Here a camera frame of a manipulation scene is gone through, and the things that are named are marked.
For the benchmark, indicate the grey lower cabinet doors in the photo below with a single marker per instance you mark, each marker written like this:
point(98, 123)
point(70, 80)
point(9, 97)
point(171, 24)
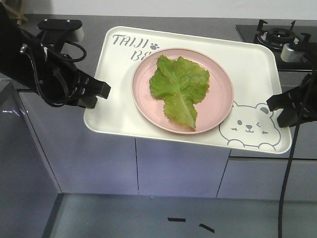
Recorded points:
point(84, 161)

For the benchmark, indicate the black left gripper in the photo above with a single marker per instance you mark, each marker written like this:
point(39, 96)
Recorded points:
point(54, 76)

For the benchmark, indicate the black floor tape left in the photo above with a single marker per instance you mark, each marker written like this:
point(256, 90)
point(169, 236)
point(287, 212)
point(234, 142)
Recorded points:
point(171, 219)

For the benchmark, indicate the pink round plate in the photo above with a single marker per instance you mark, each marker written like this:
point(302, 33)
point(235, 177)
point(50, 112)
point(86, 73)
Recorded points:
point(212, 110)

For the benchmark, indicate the green lettuce leaf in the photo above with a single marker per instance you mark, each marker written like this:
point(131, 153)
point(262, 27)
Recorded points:
point(181, 84)

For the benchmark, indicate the black gas stove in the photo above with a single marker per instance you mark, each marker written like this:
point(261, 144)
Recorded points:
point(275, 37)

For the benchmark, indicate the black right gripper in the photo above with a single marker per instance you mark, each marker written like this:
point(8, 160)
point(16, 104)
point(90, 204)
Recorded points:
point(293, 99)

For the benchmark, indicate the wooden object in corner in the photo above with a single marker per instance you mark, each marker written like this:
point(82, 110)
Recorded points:
point(15, 10)

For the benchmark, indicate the cream bear serving tray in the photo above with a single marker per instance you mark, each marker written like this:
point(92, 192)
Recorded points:
point(250, 125)

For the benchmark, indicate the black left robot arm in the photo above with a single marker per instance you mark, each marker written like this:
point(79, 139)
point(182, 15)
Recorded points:
point(11, 34)

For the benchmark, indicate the black floor tape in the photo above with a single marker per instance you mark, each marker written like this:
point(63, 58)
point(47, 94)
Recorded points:
point(207, 228)
point(171, 219)

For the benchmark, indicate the black floor tape right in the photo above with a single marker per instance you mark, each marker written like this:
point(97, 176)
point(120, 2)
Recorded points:
point(207, 228)

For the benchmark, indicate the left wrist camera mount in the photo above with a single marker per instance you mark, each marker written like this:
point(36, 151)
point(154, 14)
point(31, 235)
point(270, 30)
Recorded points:
point(57, 32)

